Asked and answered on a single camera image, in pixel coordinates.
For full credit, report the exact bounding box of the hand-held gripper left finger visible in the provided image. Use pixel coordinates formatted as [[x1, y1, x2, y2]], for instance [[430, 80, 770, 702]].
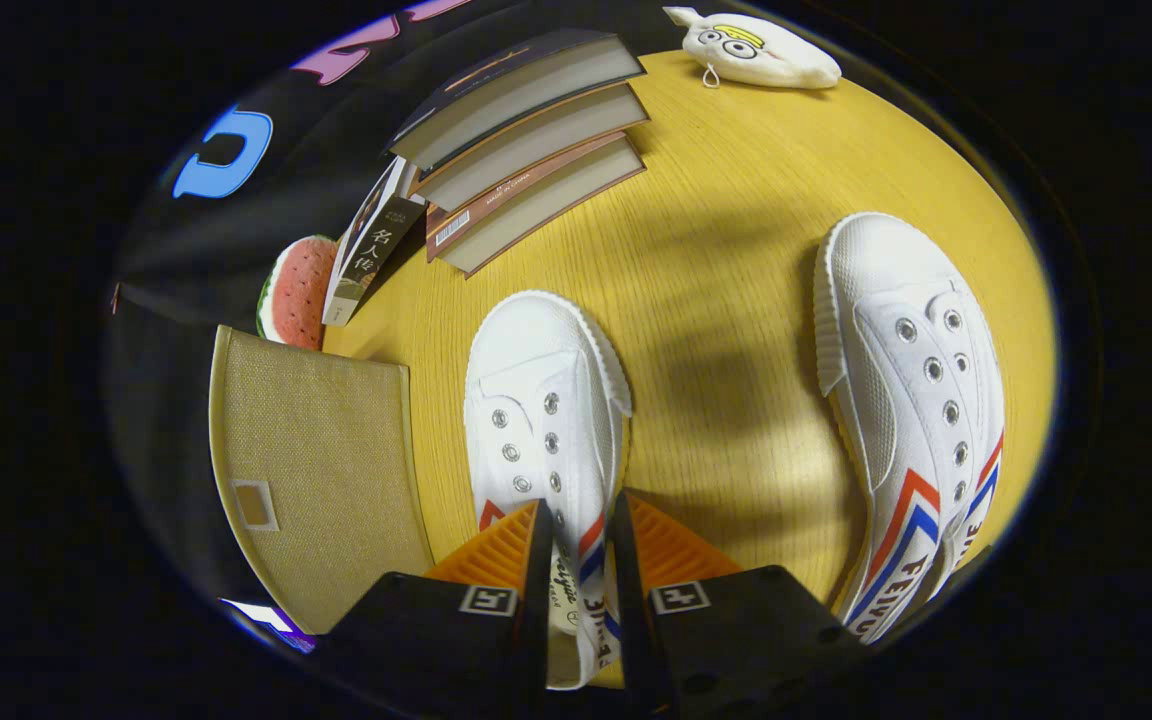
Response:
[[320, 499, 558, 703]]

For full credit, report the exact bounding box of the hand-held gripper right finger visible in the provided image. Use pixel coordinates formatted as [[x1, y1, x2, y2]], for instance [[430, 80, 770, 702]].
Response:
[[610, 489, 869, 717]]

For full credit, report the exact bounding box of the white canvas shoe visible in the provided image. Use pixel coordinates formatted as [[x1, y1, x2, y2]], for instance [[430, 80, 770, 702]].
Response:
[[813, 211, 1008, 647], [463, 290, 635, 691]]

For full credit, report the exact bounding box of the beige fabric storage box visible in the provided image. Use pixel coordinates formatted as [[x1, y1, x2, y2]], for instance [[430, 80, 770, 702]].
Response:
[[208, 325, 436, 637]]

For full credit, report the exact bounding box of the white portrait cover book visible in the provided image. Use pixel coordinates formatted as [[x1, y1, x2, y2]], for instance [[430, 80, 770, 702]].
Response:
[[321, 155, 428, 329]]

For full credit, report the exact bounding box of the watermelon slice toy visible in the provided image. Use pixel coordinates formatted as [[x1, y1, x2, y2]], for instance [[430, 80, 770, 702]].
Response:
[[256, 235, 339, 351]]

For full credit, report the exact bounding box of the brown cover book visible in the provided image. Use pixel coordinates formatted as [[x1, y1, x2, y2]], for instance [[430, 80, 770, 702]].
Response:
[[410, 82, 651, 214], [424, 130, 648, 279]]

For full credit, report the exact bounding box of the black cover book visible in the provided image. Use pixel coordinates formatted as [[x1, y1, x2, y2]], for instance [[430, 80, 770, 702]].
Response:
[[388, 28, 648, 174]]

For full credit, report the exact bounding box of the white plush face pouch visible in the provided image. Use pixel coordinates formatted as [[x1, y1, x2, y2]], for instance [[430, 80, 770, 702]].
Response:
[[663, 5, 844, 92]]

